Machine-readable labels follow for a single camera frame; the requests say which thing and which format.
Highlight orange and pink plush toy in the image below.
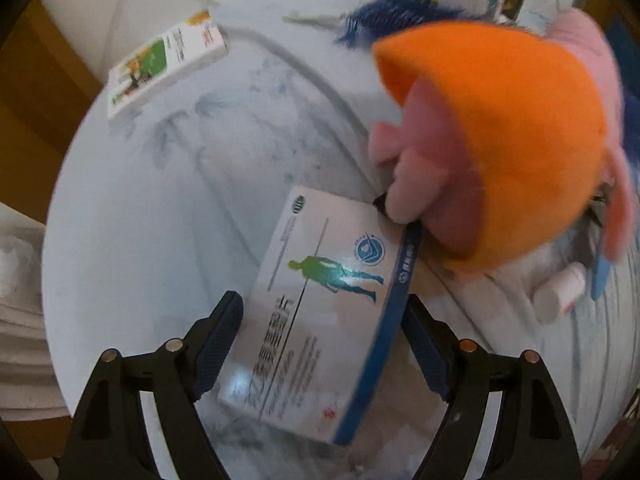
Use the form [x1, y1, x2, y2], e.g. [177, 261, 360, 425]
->
[335, 0, 640, 273]

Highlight white pill bottle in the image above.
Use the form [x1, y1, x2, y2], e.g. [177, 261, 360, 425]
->
[531, 262, 586, 325]

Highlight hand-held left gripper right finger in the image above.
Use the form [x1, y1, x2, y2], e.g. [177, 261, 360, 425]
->
[402, 295, 583, 480]

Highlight blue plastic paddle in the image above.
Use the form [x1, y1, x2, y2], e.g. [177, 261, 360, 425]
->
[590, 252, 613, 301]

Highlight white and blue medicine box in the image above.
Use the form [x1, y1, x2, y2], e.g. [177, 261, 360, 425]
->
[217, 185, 423, 446]

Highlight white box with green print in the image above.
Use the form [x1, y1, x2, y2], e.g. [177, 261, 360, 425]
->
[107, 9, 231, 121]

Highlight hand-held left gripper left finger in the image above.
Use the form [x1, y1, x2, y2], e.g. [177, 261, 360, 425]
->
[60, 290, 246, 480]

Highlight white pleated curtain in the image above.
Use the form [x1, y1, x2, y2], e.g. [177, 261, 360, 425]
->
[0, 202, 71, 421]

